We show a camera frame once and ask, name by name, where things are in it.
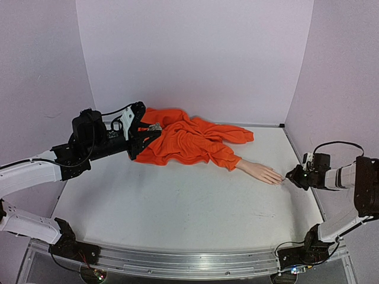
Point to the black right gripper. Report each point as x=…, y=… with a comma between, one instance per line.
x=300, y=177

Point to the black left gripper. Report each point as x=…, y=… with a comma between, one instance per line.
x=139, y=144

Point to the clear nail polish bottle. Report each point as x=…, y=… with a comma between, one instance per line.
x=155, y=127

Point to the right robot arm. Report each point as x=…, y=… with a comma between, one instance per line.
x=322, y=240

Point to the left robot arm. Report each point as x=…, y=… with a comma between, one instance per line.
x=30, y=172

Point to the mannequin hand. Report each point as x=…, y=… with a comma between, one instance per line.
x=260, y=172

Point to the orange sweatshirt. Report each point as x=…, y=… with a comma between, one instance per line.
x=191, y=140

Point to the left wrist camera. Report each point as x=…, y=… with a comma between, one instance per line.
x=126, y=123

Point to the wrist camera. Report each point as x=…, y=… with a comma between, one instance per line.
x=308, y=159
x=126, y=123

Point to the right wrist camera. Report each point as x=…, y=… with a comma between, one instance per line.
x=308, y=159

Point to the aluminium front rail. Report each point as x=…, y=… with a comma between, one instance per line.
x=186, y=265

